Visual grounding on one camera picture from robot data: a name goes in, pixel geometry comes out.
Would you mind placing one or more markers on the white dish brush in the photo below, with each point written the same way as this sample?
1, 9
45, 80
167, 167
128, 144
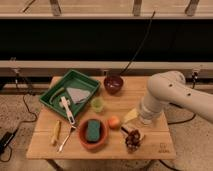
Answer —
68, 111

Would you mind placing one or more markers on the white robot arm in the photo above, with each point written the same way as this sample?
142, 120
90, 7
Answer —
170, 87

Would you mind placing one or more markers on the green plastic cup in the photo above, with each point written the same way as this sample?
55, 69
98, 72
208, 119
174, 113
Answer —
97, 104

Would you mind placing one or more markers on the dark red bowl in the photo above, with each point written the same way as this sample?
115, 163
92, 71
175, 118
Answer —
113, 84

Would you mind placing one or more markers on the green plastic tray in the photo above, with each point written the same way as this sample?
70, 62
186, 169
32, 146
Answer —
76, 87

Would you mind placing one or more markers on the grey cloth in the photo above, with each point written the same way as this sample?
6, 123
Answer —
77, 95

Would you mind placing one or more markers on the orange fruit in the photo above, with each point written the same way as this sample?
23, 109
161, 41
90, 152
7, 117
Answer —
114, 122

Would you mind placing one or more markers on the wooden table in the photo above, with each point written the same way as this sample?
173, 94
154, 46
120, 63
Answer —
157, 143

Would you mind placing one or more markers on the green sponge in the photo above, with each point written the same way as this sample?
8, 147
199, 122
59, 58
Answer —
93, 131

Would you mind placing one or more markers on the green curved vegetable toy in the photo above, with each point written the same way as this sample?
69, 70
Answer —
59, 91

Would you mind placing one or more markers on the terracotta bowl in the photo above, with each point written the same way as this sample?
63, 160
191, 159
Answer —
93, 146

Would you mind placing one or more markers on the brown pine cone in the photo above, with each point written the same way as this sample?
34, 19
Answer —
133, 138

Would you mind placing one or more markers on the yellow banana toy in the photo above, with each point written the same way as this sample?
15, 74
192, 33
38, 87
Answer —
56, 132

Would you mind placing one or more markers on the black power adapter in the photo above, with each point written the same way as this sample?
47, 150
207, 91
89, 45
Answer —
5, 140

